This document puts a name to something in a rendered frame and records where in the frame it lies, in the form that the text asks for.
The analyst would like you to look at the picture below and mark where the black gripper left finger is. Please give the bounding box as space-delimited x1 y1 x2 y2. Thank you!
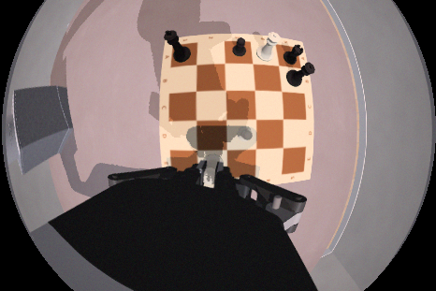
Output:
108 160 207 187

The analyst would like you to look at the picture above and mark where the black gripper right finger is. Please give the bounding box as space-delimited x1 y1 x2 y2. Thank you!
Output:
214 162 307 234

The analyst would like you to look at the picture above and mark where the white chess piece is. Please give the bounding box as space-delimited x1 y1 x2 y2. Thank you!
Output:
256 32 281 61

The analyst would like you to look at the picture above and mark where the brown and cream chessboard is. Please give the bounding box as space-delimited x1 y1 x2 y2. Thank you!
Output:
159 34 313 184

